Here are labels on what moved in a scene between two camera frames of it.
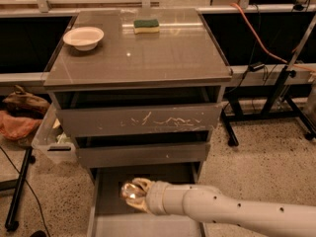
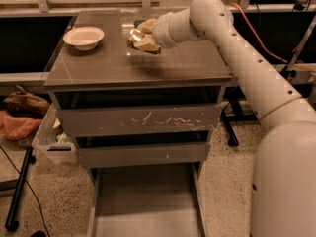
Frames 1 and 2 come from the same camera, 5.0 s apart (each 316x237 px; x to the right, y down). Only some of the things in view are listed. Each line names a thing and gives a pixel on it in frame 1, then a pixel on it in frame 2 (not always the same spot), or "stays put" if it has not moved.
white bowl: (84, 38) stays put
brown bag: (21, 103) stays put
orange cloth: (17, 127) stays put
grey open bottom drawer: (111, 215) stays put
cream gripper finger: (143, 183) to (147, 26)
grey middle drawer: (143, 155) stays put
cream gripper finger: (139, 202) to (147, 43)
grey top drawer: (80, 122) stays put
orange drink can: (131, 194) to (134, 36)
